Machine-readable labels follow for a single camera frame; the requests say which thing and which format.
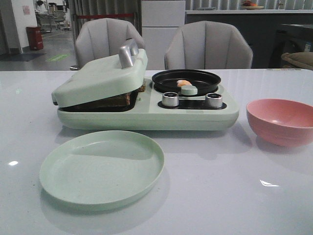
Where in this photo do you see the bread slice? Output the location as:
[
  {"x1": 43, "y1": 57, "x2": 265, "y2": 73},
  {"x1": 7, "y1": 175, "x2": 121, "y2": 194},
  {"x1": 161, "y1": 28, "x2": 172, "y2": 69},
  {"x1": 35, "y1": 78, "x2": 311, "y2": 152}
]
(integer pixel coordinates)
[
  {"x1": 135, "y1": 80, "x2": 146, "y2": 93},
  {"x1": 72, "y1": 92, "x2": 132, "y2": 109}
]

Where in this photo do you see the orange shrimp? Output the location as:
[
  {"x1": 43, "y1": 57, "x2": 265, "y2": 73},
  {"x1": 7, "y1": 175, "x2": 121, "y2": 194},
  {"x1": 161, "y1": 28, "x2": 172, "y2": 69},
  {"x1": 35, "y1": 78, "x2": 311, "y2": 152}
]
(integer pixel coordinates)
[{"x1": 177, "y1": 80, "x2": 192, "y2": 87}]

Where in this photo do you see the green breakfast maker lid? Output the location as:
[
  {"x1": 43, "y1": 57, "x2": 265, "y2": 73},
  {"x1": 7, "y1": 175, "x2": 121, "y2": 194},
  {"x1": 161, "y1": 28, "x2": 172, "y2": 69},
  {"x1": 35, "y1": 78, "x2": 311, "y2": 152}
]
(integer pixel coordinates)
[{"x1": 51, "y1": 39, "x2": 148, "y2": 108}]

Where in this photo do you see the green round plate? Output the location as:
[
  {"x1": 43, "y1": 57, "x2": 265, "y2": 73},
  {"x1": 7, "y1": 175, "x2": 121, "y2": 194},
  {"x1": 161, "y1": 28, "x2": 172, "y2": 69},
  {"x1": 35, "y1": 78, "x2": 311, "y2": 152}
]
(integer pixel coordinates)
[{"x1": 39, "y1": 130, "x2": 165, "y2": 211}]

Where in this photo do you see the pink bowl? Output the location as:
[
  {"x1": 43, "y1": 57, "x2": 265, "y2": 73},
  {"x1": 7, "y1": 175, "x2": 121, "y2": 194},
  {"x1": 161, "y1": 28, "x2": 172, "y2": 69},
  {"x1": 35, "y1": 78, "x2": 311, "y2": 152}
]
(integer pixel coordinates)
[{"x1": 246, "y1": 98, "x2": 313, "y2": 147}]

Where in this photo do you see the green breakfast maker base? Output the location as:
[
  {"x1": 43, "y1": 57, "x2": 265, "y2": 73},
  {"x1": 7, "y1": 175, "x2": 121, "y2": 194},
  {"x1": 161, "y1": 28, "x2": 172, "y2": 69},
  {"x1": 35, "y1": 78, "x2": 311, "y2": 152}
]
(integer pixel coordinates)
[{"x1": 57, "y1": 76, "x2": 239, "y2": 131}]

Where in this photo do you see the left silver knob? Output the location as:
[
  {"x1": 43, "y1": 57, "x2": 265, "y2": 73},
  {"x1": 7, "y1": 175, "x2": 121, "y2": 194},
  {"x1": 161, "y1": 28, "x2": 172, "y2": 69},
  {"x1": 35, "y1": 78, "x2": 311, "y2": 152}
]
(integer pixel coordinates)
[{"x1": 161, "y1": 92, "x2": 179, "y2": 107}]

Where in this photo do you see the silver knob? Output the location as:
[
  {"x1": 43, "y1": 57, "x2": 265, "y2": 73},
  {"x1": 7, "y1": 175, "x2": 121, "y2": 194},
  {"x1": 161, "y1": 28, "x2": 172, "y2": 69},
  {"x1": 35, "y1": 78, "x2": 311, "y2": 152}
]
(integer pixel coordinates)
[
  {"x1": 161, "y1": 92, "x2": 179, "y2": 107},
  {"x1": 205, "y1": 93, "x2": 223, "y2": 109}
]

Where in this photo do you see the black round frying pan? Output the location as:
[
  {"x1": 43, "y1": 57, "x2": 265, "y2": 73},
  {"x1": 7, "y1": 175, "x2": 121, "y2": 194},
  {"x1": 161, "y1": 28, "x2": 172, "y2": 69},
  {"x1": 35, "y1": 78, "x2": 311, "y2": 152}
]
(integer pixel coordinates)
[{"x1": 152, "y1": 69, "x2": 221, "y2": 96}]

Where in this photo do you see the right silver knob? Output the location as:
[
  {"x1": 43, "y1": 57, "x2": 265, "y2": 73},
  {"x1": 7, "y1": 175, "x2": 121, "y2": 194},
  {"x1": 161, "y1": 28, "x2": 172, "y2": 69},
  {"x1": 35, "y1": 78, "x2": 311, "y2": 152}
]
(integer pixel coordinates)
[{"x1": 205, "y1": 93, "x2": 223, "y2": 109}]

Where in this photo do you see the right beige chair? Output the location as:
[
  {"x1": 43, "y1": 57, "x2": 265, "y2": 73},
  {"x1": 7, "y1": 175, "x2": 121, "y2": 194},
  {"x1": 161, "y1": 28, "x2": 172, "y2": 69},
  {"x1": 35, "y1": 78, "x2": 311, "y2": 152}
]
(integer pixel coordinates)
[{"x1": 164, "y1": 21, "x2": 253, "y2": 70}]

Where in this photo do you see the beige chair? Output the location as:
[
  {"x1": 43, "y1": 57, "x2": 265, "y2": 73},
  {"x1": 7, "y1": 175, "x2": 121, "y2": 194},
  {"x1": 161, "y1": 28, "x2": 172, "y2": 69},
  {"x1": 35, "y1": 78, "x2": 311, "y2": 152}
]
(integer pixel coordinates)
[
  {"x1": 75, "y1": 18, "x2": 145, "y2": 69},
  {"x1": 164, "y1": 21, "x2": 253, "y2": 70}
]

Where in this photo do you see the left beige chair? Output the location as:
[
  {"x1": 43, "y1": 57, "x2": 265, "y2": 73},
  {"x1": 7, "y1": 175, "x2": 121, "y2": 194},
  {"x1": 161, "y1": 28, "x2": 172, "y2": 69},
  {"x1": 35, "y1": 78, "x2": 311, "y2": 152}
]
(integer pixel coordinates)
[{"x1": 75, "y1": 18, "x2": 145, "y2": 69}]

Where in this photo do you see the white refrigerator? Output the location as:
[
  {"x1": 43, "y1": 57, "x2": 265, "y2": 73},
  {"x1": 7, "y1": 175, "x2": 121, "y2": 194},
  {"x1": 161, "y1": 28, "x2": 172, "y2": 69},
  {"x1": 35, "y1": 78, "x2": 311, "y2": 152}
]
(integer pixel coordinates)
[{"x1": 141, "y1": 0, "x2": 185, "y2": 70}]

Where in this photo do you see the red barrier belt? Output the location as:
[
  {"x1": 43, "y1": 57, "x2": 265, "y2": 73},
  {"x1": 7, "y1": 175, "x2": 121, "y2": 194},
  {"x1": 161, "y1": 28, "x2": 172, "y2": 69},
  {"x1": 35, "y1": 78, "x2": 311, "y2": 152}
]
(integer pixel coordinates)
[{"x1": 76, "y1": 13, "x2": 135, "y2": 19}]

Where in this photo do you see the dark kitchen counter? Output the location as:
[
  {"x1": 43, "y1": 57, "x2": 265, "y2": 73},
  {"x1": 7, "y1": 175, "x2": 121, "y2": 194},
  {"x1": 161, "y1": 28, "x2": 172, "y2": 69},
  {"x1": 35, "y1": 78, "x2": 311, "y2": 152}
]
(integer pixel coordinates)
[{"x1": 185, "y1": 9, "x2": 313, "y2": 69}]

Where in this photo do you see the fruit plate on counter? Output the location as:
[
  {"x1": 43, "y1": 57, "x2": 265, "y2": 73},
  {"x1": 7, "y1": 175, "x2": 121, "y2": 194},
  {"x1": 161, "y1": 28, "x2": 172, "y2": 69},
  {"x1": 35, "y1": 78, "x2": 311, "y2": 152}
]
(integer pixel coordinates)
[{"x1": 241, "y1": 0, "x2": 264, "y2": 10}]

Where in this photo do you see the red bin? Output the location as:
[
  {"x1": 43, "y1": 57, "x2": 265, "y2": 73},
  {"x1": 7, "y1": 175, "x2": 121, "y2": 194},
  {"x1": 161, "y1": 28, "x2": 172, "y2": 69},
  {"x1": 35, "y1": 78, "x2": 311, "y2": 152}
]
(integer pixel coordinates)
[{"x1": 26, "y1": 26, "x2": 44, "y2": 50}]

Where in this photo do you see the black washing machine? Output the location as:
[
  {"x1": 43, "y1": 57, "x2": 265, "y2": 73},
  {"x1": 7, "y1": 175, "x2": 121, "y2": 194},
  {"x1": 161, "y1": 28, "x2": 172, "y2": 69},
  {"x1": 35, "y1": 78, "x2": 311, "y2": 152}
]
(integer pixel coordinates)
[{"x1": 268, "y1": 24, "x2": 313, "y2": 68}]

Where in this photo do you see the beige sofa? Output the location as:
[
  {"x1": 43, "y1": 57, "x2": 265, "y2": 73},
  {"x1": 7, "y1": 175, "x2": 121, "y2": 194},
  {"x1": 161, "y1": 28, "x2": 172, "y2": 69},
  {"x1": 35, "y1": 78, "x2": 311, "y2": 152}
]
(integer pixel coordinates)
[{"x1": 281, "y1": 52, "x2": 313, "y2": 70}]

